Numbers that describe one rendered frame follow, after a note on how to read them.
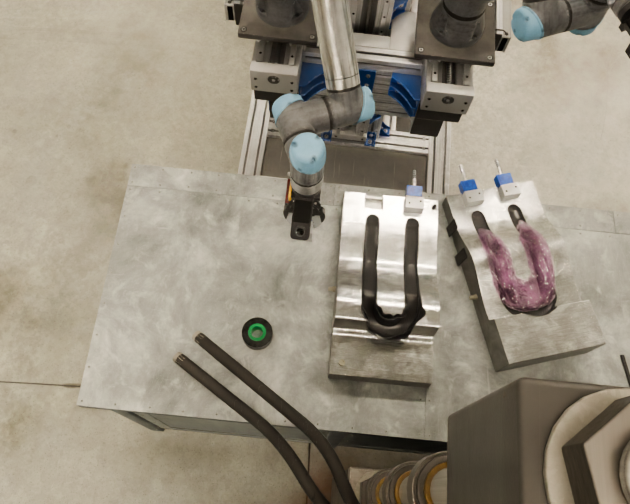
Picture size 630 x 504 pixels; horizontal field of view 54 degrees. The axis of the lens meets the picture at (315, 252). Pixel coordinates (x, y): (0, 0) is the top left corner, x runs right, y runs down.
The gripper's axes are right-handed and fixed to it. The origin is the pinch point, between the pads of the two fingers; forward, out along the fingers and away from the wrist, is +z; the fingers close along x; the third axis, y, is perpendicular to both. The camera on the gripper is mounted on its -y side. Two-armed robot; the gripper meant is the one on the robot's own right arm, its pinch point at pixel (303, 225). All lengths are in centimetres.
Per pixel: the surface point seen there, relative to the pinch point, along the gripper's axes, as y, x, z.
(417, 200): 12.3, -29.8, 3.3
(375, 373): -34.4, -21.7, 8.9
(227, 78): 114, 45, 95
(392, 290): -14.2, -24.1, 2.8
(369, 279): -11.1, -18.3, 5.0
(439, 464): -59, -23, -60
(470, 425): -58, -17, -94
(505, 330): -21, -53, 4
